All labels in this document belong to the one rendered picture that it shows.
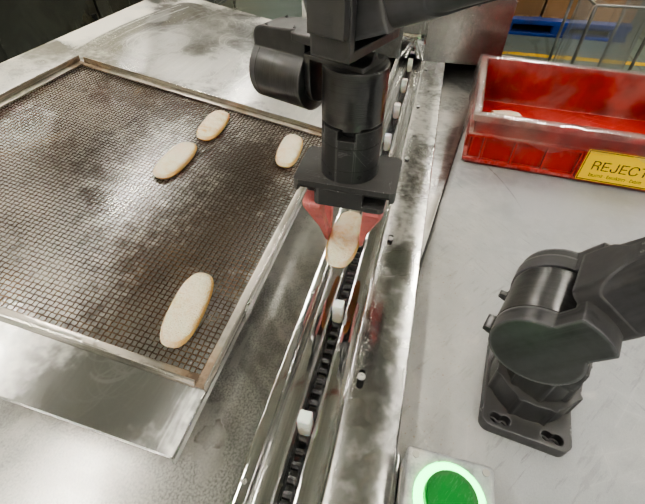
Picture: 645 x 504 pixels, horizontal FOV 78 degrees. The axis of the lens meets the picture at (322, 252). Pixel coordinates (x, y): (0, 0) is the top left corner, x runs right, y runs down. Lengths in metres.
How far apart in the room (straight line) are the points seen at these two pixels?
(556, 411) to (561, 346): 0.11
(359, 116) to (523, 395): 0.31
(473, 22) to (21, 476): 1.18
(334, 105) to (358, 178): 0.07
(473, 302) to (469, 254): 0.09
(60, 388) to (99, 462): 0.09
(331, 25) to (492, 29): 0.90
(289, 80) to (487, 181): 0.52
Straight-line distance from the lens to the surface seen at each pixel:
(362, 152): 0.37
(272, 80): 0.39
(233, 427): 0.47
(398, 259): 0.55
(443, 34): 1.19
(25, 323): 0.48
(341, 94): 0.35
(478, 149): 0.84
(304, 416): 0.41
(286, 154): 0.66
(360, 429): 0.41
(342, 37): 0.31
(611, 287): 0.36
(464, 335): 0.54
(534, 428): 0.49
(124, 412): 0.42
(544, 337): 0.37
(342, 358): 0.46
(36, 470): 0.53
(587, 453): 0.52
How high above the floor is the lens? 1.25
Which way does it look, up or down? 45 degrees down
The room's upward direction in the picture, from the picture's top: straight up
